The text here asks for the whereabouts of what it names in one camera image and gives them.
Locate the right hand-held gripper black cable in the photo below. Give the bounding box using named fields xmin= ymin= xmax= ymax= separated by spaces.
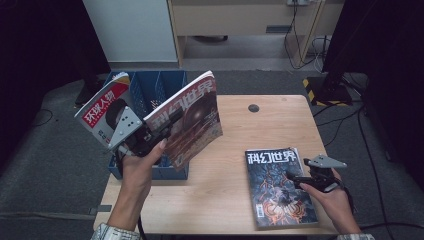
xmin=339 ymin=185 xmax=356 ymax=215

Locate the dark blue illustrated magazine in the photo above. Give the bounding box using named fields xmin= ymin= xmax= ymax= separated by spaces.
xmin=244 ymin=147 xmax=320 ymax=230

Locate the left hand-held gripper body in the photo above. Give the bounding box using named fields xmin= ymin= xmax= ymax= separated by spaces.
xmin=107 ymin=105 xmax=165 ymax=158

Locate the portrait magazine with red label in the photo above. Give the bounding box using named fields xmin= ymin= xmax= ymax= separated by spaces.
xmin=73 ymin=71 xmax=134 ymax=151

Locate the black hanging cable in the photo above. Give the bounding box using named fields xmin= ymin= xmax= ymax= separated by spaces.
xmin=283 ymin=3 xmax=323 ymax=71

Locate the red-brown planet cover magazine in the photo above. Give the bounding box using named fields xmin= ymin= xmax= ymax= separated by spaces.
xmin=143 ymin=69 xmax=224 ymax=172

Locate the blue plastic file rack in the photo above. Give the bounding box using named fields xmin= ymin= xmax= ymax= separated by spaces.
xmin=103 ymin=69 xmax=194 ymax=181

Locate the grey tape piece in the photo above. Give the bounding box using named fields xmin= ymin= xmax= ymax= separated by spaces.
xmin=89 ymin=204 xmax=113 ymax=216

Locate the beige wooden desk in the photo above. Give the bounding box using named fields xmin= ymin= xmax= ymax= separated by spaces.
xmin=166 ymin=0 xmax=345 ymax=69

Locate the person's left hand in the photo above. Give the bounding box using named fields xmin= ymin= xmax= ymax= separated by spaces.
xmin=120 ymin=138 xmax=168 ymax=195

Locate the left hand-held gripper black cable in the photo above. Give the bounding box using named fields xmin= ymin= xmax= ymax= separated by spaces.
xmin=114 ymin=149 xmax=127 ymax=178

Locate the hand-held gripper black cable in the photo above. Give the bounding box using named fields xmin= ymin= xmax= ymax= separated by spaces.
xmin=114 ymin=149 xmax=127 ymax=178
xmin=339 ymin=185 xmax=356 ymax=215

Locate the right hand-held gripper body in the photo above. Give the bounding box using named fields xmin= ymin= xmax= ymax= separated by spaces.
xmin=303 ymin=154 xmax=348 ymax=194

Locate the person's right hand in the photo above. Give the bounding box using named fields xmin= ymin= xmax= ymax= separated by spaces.
xmin=299 ymin=169 xmax=360 ymax=233

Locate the dark curtain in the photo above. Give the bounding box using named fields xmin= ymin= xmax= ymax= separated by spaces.
xmin=321 ymin=0 xmax=424 ymax=191

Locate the white cabinet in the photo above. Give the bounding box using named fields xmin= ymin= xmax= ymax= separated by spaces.
xmin=81 ymin=0 xmax=179 ymax=64

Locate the black floor cable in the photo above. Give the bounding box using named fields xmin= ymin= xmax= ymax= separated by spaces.
xmin=313 ymin=99 xmax=364 ymax=118
xmin=31 ymin=108 xmax=54 ymax=128
xmin=361 ymin=221 xmax=424 ymax=231
xmin=357 ymin=108 xmax=389 ymax=240

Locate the black stand with striped base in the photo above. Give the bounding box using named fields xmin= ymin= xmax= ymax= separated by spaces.
xmin=302 ymin=59 xmax=355 ymax=108
xmin=74 ymin=59 xmax=108 ymax=108

